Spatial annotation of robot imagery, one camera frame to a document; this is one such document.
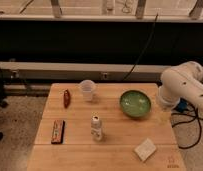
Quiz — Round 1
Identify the wooden table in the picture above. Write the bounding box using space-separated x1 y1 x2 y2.
27 83 186 171

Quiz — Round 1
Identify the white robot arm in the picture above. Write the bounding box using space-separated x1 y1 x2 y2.
156 61 203 113

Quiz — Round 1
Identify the grey metal rail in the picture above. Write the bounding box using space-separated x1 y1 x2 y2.
0 61 203 83

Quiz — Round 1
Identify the red brown sausage toy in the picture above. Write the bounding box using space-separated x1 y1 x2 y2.
63 89 71 108

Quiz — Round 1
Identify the white plastic bottle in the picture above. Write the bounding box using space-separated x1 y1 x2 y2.
91 116 103 141

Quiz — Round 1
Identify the white square sponge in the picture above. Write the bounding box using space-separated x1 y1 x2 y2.
134 138 157 162

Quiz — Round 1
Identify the black cable on floor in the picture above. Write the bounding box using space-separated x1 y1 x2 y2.
170 101 203 150

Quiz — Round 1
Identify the black hanging cable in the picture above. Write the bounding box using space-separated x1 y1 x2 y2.
121 13 159 82

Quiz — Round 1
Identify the green bowl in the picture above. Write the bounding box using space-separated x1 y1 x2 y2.
119 90 151 118

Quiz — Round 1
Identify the clear plastic cup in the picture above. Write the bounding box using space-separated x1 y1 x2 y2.
79 80 96 101

